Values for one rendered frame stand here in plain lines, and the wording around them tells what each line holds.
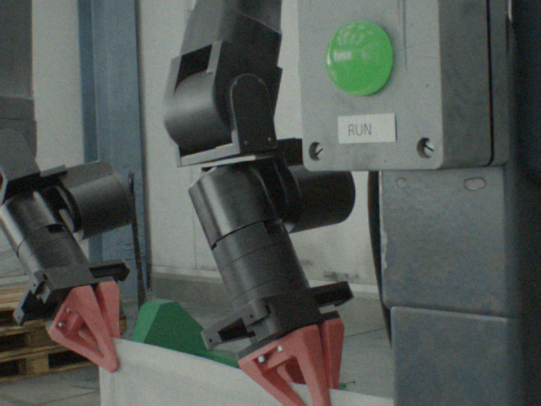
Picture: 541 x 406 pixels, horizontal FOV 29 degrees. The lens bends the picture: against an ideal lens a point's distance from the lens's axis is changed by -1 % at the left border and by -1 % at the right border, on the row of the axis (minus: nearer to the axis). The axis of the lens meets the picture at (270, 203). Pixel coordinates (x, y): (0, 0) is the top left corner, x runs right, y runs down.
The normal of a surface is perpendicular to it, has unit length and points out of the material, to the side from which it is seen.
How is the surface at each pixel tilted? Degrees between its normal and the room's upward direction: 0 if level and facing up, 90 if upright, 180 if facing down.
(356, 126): 90
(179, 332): 75
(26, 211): 53
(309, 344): 84
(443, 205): 90
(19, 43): 59
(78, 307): 105
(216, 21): 69
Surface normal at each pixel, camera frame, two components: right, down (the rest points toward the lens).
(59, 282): 0.45, -0.71
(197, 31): -0.76, -0.30
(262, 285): -0.14, -0.22
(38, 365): 0.66, 0.01
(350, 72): -0.45, 0.46
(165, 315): 0.65, -0.24
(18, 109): 0.36, -0.48
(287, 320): 0.65, -0.44
